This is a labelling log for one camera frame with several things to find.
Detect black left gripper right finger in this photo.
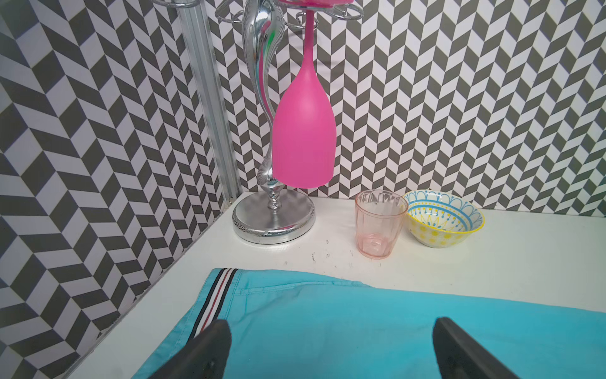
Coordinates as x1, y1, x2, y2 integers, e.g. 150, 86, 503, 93
432, 317, 518, 378

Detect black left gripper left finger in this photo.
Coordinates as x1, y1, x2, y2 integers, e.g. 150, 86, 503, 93
150, 320, 232, 379

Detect turquoise long pants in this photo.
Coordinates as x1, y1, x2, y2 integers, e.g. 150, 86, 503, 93
137, 268, 605, 378

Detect yellow blue patterned bowl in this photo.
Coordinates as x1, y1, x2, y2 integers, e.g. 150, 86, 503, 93
403, 189, 484, 249

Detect pink ribbed glass tumbler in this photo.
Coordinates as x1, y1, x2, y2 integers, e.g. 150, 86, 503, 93
355, 189, 409, 259

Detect pink plastic wine glass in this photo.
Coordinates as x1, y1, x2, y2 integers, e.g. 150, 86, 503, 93
271, 1, 346, 189

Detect aluminium left corner post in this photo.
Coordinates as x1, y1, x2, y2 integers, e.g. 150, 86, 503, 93
153, 0, 241, 205

